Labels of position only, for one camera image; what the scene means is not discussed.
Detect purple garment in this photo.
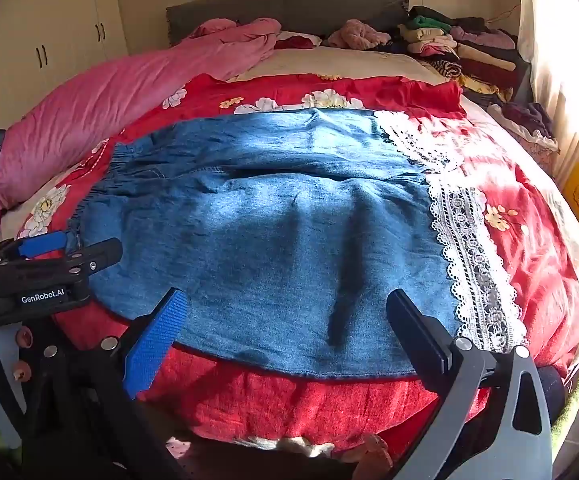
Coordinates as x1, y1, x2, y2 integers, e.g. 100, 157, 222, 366
487, 102, 561, 162

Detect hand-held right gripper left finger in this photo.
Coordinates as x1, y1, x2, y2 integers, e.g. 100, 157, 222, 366
44, 287, 190, 480

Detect green cloth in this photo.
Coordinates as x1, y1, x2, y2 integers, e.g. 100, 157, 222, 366
551, 364, 579, 453

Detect pile of folded clothes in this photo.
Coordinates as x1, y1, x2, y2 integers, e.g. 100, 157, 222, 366
398, 6, 531, 107

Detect person's left hand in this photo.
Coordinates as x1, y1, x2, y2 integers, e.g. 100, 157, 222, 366
12, 327, 34, 385

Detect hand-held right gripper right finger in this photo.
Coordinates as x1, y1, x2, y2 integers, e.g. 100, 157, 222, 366
386, 288, 553, 480

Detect cream wardrobe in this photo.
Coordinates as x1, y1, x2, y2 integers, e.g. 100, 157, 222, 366
0, 0, 130, 132

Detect grey padded headboard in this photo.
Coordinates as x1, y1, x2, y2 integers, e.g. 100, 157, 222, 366
166, 0, 410, 47

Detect dark red cloth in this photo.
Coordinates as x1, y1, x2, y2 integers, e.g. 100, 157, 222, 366
274, 32, 321, 51

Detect red floral blanket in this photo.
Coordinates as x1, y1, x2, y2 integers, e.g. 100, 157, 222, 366
17, 72, 579, 456

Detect pink quilt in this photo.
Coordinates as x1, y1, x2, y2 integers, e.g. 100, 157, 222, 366
0, 17, 283, 243

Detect pink fuzzy garment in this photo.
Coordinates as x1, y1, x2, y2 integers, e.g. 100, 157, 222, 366
326, 19, 393, 51

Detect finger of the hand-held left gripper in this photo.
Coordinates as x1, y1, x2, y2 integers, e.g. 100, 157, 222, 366
0, 231, 69, 261
30, 237, 124, 281

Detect blue denim pants lace trim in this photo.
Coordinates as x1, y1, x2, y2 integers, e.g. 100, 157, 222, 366
67, 107, 529, 382

